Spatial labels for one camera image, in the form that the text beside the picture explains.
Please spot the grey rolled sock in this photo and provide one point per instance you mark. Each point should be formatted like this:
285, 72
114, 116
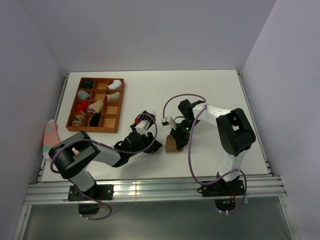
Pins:
83, 95

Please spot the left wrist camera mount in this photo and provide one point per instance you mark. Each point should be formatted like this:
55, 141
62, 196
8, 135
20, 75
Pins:
142, 126

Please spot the black rolled sock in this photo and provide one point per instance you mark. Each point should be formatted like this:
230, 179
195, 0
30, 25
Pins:
95, 120

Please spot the pink patterned sock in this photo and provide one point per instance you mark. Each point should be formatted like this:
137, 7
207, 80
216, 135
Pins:
50, 138

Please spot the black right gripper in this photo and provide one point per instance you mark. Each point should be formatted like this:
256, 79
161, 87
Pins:
182, 140

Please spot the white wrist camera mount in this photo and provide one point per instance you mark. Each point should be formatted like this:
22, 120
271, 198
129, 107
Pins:
169, 121

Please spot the cream rolled sock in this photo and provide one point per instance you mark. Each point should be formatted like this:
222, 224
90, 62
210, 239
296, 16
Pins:
114, 97

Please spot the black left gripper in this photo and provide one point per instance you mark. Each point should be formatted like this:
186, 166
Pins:
149, 140

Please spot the aluminium frame rail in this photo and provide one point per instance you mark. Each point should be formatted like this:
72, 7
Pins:
151, 190

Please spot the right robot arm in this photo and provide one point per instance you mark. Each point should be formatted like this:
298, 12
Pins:
235, 133

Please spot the dark teal rolled sock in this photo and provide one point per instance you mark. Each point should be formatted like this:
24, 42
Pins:
87, 84

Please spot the red rolled sock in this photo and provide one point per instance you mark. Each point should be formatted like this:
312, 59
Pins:
82, 107

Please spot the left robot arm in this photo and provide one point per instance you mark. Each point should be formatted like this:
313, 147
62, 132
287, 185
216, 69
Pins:
70, 157

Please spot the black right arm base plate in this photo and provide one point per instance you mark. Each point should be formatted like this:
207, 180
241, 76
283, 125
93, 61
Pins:
222, 188

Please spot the white rolled sock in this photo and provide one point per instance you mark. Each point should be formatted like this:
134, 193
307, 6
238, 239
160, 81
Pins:
115, 85

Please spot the black white striped sock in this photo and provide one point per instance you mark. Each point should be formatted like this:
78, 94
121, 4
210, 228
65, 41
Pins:
145, 115

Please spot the beige rolled sock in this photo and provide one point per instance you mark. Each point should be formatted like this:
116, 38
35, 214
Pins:
95, 107

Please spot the tan ribbed sock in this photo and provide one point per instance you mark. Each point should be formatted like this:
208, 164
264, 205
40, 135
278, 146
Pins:
174, 144

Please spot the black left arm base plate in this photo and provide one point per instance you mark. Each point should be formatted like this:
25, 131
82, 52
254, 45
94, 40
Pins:
101, 192

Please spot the brown compartment sock tray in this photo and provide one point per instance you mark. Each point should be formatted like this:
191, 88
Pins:
110, 114

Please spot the tan patterned rolled sock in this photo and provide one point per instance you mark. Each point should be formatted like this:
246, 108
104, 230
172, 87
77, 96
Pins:
78, 119

